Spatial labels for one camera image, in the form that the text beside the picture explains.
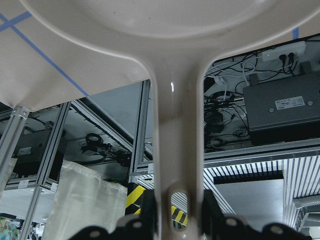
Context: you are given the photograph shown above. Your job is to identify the black electronics box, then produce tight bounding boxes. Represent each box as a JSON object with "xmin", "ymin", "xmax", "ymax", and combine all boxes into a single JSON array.
[{"xmin": 243, "ymin": 72, "xmax": 320, "ymax": 145}]

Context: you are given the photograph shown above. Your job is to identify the white plastic dustpan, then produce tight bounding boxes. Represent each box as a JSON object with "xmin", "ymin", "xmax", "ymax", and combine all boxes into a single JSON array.
[{"xmin": 23, "ymin": 0, "xmax": 320, "ymax": 240}]

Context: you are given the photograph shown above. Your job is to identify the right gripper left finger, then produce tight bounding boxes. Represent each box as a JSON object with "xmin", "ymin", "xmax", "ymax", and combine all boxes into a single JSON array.
[{"xmin": 73, "ymin": 190, "xmax": 157, "ymax": 240}]

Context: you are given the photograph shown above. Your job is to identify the white cloth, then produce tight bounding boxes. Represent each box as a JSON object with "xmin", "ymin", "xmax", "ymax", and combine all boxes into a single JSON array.
[{"xmin": 42, "ymin": 160, "xmax": 128, "ymax": 240}]

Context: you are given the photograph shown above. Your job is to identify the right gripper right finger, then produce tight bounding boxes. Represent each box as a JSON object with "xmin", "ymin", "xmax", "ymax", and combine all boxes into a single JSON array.
[{"xmin": 201, "ymin": 191, "xmax": 310, "ymax": 240}]

